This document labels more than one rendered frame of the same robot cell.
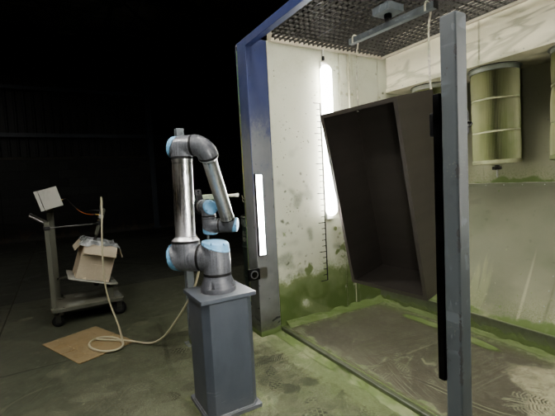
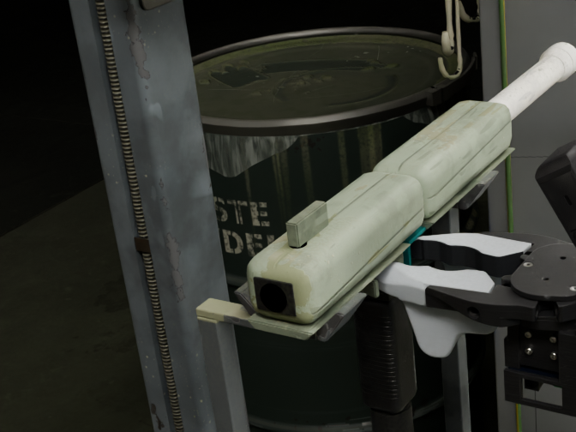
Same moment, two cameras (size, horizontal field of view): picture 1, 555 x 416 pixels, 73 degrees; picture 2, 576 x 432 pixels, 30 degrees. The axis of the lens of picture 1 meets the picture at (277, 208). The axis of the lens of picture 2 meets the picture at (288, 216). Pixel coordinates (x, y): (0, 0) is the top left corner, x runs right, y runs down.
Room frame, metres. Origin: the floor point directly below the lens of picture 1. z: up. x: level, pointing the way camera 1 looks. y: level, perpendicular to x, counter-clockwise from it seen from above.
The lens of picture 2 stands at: (2.11, 0.93, 1.42)
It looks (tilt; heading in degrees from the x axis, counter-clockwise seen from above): 23 degrees down; 336
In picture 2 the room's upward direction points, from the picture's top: 7 degrees counter-clockwise
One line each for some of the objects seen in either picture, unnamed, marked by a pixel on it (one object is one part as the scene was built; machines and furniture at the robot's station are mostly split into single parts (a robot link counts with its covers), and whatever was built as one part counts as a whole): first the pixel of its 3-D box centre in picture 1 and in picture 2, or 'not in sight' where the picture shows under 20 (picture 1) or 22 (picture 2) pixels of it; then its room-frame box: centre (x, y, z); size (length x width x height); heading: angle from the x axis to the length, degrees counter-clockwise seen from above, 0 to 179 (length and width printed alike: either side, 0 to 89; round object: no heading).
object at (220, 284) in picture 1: (217, 281); not in sight; (2.02, 0.34, 0.69); 0.19 x 0.19 x 0.10
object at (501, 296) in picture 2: not in sight; (498, 297); (2.59, 0.58, 1.09); 0.09 x 0.05 x 0.02; 39
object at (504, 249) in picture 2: not in sight; (465, 278); (2.65, 0.56, 1.07); 0.09 x 0.03 x 0.06; 21
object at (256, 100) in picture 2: not in sight; (309, 78); (3.79, 0.09, 0.86); 0.54 x 0.54 x 0.01
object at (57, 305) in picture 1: (77, 250); not in sight; (3.64, 1.97, 0.64); 0.73 x 0.50 x 1.27; 122
